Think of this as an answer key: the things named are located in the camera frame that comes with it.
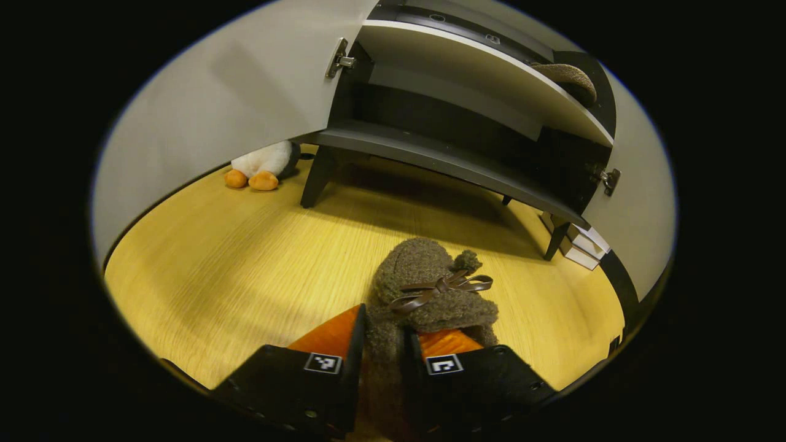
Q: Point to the white shoe cabinet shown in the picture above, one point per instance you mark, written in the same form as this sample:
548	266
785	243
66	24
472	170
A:
442	159

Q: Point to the brown fuzzy shoe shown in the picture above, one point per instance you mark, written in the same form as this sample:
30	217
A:
568	75
424	264

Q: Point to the white plush toy orange feet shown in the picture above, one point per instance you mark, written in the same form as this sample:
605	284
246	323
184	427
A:
264	161

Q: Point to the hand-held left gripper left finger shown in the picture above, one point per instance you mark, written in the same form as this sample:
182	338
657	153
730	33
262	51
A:
295	383

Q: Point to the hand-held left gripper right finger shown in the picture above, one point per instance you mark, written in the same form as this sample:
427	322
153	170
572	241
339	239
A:
479	387

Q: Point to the white cabinet door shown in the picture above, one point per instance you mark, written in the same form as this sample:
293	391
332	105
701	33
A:
645	233
233	92

